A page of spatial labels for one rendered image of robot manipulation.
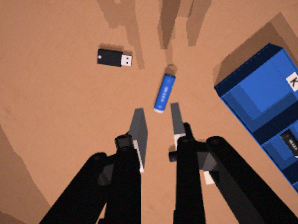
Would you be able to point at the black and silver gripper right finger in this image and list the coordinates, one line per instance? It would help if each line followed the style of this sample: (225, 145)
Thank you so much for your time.
(248, 196)

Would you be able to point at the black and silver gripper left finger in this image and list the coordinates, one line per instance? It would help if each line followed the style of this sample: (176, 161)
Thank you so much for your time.
(83, 199)

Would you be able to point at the black usb stick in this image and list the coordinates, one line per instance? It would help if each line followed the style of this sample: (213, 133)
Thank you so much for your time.
(113, 58)

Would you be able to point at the black aa battery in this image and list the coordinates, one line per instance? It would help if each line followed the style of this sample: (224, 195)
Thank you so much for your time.
(290, 141)
(172, 156)

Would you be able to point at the white domino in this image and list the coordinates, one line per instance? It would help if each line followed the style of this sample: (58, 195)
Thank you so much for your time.
(207, 177)

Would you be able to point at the blue three-compartment bin rack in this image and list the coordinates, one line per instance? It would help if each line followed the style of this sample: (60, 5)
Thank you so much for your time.
(264, 104)

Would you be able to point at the blue aa battery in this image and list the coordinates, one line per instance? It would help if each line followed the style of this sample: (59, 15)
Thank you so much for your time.
(164, 92)

